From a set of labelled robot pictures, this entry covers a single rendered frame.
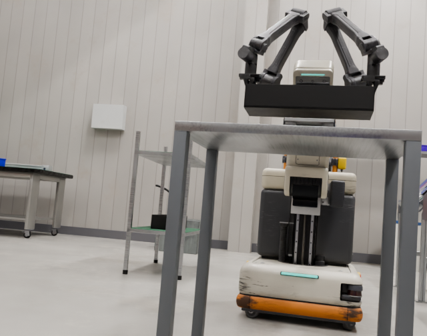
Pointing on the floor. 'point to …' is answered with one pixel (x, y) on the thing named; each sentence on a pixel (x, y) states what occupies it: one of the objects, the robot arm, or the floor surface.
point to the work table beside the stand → (168, 267)
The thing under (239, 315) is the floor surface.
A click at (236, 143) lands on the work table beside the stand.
